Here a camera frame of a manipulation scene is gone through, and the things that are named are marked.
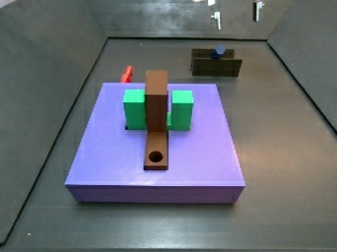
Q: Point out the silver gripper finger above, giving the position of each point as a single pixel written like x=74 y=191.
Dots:
x=215 y=16
x=257 y=9

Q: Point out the blue peg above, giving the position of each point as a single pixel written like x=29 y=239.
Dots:
x=218 y=52

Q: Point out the red peg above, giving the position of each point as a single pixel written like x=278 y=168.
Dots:
x=127 y=74

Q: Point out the green U-shaped block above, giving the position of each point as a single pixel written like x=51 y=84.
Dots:
x=179 y=116

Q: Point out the brown L-shaped hole piece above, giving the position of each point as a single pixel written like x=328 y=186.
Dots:
x=155 y=116

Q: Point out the purple base block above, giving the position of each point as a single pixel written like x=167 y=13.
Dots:
x=203 y=173

